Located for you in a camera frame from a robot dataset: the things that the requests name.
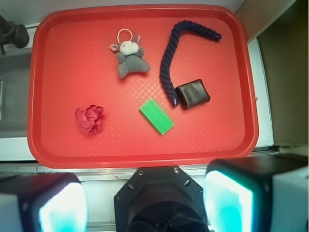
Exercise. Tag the black knob fixture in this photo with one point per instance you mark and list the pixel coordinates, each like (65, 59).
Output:
(12, 33)

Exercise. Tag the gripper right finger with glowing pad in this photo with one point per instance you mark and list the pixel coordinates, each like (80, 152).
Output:
(266, 193)

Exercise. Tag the green rectangular block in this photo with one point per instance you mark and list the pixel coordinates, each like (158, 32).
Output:
(156, 116)

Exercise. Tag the dark brown leather wallet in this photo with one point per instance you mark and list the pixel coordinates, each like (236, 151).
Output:
(192, 94)

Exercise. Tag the red plastic tray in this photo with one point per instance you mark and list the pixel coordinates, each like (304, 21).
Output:
(72, 66)

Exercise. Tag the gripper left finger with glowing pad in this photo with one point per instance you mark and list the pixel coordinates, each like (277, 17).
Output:
(43, 203)

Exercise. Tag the crumpled red paper ball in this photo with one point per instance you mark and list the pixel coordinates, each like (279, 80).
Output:
(89, 120)

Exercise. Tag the grey plush donkey toy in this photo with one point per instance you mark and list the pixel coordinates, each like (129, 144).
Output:
(129, 55)

